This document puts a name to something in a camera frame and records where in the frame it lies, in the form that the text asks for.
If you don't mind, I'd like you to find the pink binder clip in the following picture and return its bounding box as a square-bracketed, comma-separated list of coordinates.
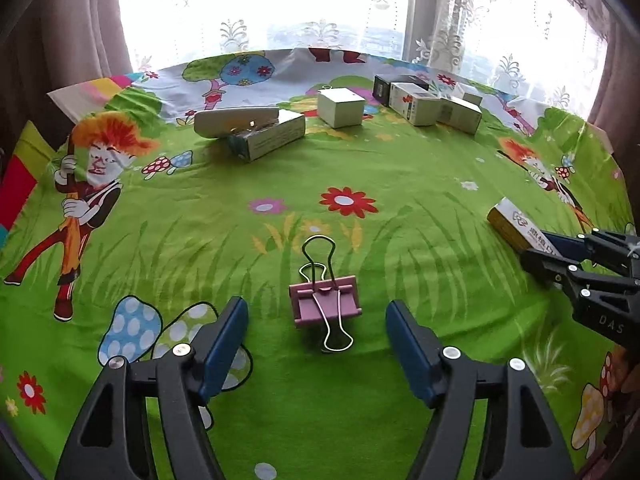
[288, 235, 362, 354]

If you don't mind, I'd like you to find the black box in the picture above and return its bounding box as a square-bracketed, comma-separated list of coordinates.
[373, 74, 431, 107]

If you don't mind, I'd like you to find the white lace curtain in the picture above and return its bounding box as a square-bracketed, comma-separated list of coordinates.
[115, 0, 608, 121]

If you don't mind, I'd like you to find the white box with orange print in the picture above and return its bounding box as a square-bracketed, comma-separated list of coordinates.
[389, 81, 443, 127]

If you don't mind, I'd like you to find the white cube box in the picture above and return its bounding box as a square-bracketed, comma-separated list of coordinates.
[316, 87, 366, 129]

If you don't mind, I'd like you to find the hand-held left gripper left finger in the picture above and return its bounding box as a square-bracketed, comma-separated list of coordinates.
[55, 296, 250, 480]

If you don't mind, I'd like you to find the brown curtain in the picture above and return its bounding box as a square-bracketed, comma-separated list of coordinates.
[587, 25, 640, 161]
[0, 0, 133, 126]

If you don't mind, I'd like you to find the narrow white box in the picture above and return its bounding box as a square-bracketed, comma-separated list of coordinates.
[437, 95, 483, 136]

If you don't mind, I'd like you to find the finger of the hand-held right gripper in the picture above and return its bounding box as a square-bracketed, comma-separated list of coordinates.
[542, 227, 640, 268]
[519, 247, 591, 291]

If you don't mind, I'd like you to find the small teal and white box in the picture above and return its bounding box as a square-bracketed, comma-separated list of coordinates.
[227, 109, 307, 163]

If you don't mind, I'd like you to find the yellow and white box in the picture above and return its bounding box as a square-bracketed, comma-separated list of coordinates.
[486, 197, 556, 256]

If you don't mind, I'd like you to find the cartoon printed green cloth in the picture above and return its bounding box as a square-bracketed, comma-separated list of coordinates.
[0, 47, 631, 480]

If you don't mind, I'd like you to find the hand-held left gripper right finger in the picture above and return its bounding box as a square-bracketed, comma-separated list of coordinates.
[385, 299, 576, 480]

